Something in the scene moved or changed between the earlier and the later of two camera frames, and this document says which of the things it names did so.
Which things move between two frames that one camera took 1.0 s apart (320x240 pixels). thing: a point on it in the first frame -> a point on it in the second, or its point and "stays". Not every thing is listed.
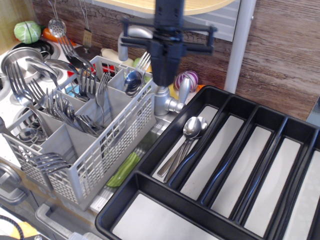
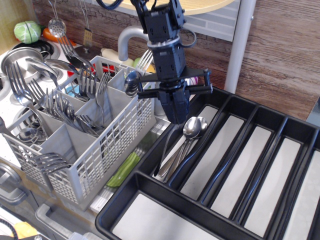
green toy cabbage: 27,32 stays
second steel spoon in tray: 176,165 stays
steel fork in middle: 101,93 stays
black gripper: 196,38 -> 176,103
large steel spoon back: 53,67 stays
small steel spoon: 133,83 -> 172,130
